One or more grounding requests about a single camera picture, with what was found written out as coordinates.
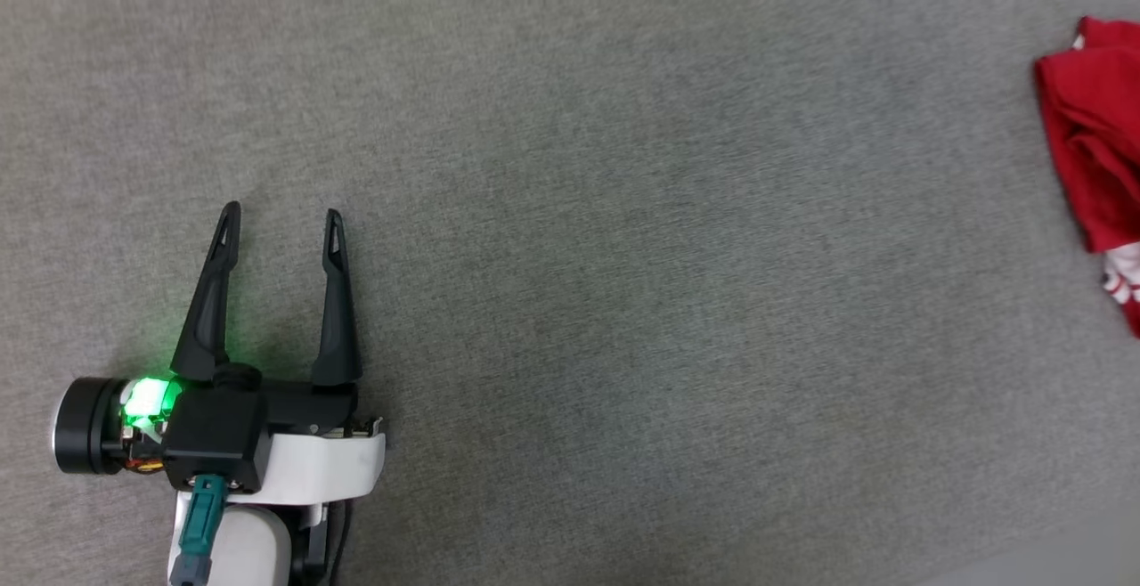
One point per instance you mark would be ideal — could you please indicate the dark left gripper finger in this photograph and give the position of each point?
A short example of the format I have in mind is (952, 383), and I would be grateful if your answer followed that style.
(212, 301)
(337, 319)

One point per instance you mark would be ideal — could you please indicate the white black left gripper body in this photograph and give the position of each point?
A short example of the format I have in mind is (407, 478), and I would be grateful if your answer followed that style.
(312, 461)

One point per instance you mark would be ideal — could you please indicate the red white printed garment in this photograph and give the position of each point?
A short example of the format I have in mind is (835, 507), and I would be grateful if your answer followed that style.
(1095, 141)

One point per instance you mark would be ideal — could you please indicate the grey fabric sofa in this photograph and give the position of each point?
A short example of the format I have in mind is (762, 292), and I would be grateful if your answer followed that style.
(623, 256)

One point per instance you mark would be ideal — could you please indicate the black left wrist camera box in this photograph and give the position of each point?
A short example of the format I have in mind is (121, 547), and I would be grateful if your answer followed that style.
(218, 439)

